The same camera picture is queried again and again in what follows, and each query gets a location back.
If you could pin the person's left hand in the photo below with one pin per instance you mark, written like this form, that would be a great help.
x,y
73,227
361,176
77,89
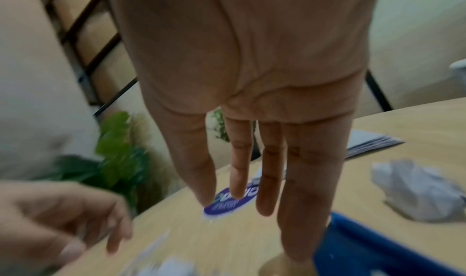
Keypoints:
x,y
43,226

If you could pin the person's right hand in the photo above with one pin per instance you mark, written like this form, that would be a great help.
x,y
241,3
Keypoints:
x,y
247,53

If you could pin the pile of paper scraps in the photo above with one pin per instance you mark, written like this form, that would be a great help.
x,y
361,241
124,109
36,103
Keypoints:
x,y
174,267

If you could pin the stack of white printed papers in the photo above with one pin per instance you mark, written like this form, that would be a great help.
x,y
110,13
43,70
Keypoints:
x,y
367,142

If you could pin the white paper ball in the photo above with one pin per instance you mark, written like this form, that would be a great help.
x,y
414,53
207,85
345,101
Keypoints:
x,y
418,191

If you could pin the blue stapler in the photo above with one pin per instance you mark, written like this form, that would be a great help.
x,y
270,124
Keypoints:
x,y
364,251

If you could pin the small potted green plant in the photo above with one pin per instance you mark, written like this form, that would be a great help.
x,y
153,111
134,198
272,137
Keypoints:
x,y
219,125

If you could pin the large leafy potted plant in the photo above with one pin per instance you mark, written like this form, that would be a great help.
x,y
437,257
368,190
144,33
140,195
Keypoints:
x,y
116,159

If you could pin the round purple sticker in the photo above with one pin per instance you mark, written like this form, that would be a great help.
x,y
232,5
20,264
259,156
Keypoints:
x,y
222,208

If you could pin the black partition frame post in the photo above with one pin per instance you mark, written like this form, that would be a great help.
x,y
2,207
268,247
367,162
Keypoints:
x,y
83,76
378,90

